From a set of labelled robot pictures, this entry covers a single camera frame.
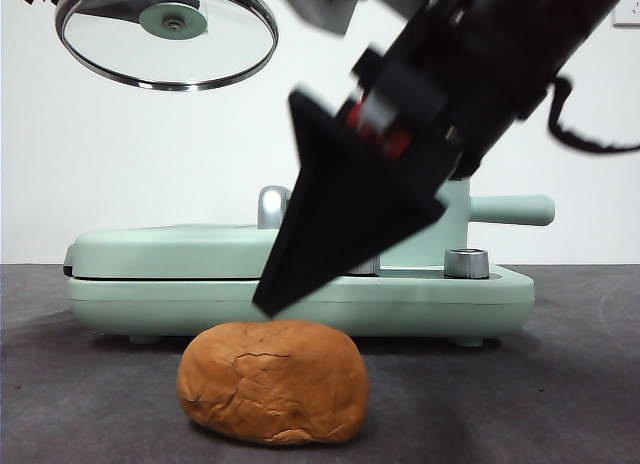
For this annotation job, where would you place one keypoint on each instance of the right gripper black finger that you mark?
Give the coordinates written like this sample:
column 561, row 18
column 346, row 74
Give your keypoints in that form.
column 340, row 214

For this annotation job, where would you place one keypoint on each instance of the glass lid with green knob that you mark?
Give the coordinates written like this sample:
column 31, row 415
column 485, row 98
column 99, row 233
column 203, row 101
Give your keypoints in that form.
column 170, row 49

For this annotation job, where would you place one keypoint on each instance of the brown potato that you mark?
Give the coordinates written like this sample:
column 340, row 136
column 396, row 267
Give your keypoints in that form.
column 275, row 384

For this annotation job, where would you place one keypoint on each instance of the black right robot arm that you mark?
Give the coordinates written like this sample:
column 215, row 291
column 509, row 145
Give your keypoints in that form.
column 500, row 59

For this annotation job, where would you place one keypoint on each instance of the silver control knob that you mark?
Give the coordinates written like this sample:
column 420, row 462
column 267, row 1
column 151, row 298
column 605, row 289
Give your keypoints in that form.
column 367, row 269
column 466, row 264

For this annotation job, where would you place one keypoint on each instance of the green hinged griddle cover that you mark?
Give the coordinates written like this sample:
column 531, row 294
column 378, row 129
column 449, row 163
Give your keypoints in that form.
column 175, row 254

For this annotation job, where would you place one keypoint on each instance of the green breakfast machine base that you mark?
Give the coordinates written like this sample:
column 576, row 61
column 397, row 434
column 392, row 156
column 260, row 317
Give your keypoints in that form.
column 150, row 304

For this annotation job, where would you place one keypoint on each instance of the right wrist grey camera box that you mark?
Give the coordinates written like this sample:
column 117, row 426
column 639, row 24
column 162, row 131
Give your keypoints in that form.
column 325, row 9

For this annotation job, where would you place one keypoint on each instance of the white wall socket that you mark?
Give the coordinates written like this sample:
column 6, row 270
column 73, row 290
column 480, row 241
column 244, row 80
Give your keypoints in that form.
column 631, row 16

